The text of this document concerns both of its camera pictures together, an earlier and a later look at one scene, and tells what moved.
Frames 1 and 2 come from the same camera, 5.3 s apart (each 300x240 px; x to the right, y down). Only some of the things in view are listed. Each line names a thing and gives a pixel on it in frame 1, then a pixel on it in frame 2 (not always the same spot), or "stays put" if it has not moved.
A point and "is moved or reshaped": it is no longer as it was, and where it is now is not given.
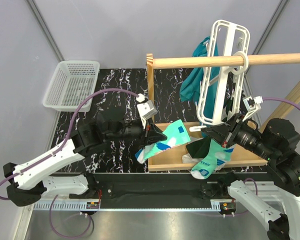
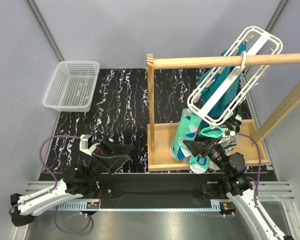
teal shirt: x=189 y=90 -> x=218 y=88
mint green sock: x=218 y=155 is moved or reshaped
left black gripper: x=152 y=134 -> x=113 y=164
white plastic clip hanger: x=223 y=77 -> x=223 y=92
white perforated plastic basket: x=72 y=83 stays put
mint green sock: x=176 y=134 -> x=187 y=126
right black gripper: x=222 y=133 -> x=198 y=147
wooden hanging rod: x=232 y=61 stays put
